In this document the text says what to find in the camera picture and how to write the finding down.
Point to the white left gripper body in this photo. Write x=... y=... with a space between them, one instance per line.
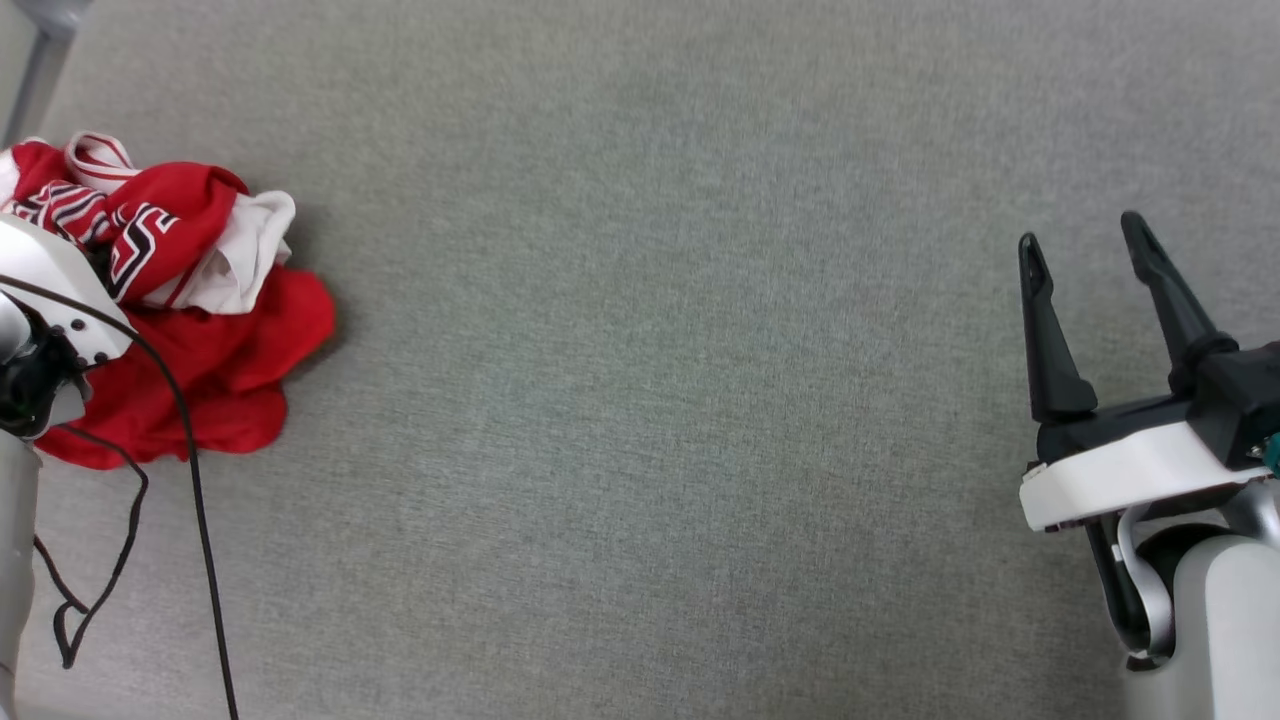
x=60 y=290

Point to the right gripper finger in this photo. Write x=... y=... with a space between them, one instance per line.
x=1055 y=370
x=1175 y=310

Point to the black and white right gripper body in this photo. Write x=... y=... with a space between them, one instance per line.
x=1130 y=470

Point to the red and white basketball jersey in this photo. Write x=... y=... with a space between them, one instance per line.
x=230 y=350

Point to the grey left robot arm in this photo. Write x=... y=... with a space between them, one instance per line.
x=14 y=560

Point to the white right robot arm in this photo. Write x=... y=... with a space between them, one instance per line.
x=1230 y=620

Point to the grey metal pole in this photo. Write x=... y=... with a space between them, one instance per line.
x=40 y=70

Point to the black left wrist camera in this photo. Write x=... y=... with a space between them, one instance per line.
x=30 y=385

